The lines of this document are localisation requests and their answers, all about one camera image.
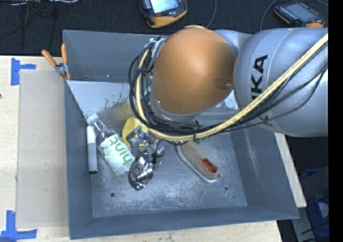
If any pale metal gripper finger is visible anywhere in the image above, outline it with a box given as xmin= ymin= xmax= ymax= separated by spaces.
xmin=143 ymin=155 xmax=162 ymax=182
xmin=128 ymin=159 xmax=147 ymax=191

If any yellow cup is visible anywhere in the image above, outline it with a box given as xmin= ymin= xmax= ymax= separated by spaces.
xmin=122 ymin=117 xmax=151 ymax=147

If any clear plastic bottle green label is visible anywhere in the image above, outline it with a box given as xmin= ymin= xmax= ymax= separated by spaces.
xmin=86 ymin=113 xmax=136 ymax=180

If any grey metal bin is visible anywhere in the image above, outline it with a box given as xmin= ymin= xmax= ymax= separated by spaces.
xmin=62 ymin=29 xmax=300 ymax=240

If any beige shoe red insole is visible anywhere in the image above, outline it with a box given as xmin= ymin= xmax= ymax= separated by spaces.
xmin=176 ymin=140 xmax=222 ymax=184

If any grey marker pen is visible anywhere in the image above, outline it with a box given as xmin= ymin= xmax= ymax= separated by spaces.
xmin=86 ymin=125 xmax=99 ymax=175

